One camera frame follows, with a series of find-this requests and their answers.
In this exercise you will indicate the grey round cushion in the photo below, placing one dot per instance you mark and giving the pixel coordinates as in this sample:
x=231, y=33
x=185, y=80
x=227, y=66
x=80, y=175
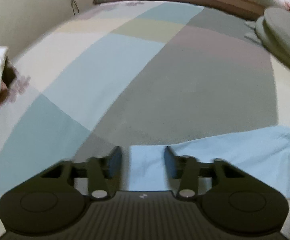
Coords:
x=284, y=37

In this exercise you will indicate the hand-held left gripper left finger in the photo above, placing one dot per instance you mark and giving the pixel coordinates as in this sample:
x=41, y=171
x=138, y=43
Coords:
x=115, y=162

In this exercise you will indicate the light blue long-sleeve shirt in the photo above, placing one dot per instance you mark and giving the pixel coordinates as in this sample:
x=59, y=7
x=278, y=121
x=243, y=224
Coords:
x=247, y=150

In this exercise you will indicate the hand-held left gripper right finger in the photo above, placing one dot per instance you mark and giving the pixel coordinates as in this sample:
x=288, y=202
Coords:
x=171, y=163

